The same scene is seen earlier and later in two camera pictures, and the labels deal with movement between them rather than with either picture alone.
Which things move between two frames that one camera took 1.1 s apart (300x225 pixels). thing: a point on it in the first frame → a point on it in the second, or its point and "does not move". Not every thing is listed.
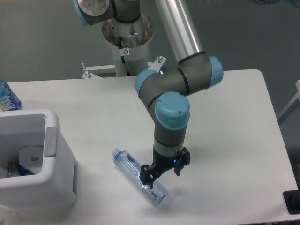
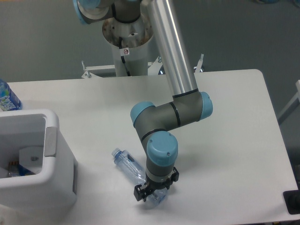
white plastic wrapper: (31, 158) does not move
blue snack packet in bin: (17, 169) does not move
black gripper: (148, 174) → (139, 190)
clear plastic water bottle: (131, 167) does not move
